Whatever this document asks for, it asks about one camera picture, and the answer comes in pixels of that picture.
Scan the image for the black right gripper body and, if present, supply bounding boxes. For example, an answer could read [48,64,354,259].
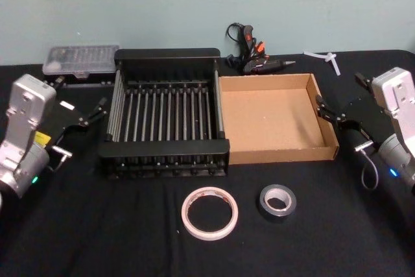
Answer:
[342,93,396,152]

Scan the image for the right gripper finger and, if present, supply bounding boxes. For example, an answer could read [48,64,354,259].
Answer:
[315,94,350,129]
[354,72,372,90]

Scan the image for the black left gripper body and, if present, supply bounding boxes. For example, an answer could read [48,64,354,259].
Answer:
[34,88,88,151]

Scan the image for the roll of white tape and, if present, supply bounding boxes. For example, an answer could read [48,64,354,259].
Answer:
[180,186,240,242]

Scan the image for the clear plastic case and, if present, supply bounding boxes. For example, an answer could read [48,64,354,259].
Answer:
[41,43,121,90]

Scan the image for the white three-armed plastic piece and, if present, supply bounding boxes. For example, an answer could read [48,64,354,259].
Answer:
[303,50,342,77]

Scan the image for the shallow brown cardboard tray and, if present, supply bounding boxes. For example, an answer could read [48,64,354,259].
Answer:
[218,73,340,165]

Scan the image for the black rack with steel bars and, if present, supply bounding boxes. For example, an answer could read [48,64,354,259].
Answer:
[98,47,231,181]

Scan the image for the roll of silver tape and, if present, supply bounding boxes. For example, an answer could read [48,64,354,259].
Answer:
[259,184,298,224]

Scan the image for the black table cloth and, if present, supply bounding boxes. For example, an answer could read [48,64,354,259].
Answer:
[0,49,415,277]

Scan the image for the thin cable with silver plug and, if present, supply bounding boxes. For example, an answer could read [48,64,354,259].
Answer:
[354,141,381,191]
[48,145,72,173]

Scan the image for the black corded tool red switch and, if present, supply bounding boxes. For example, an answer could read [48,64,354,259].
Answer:
[225,21,297,76]

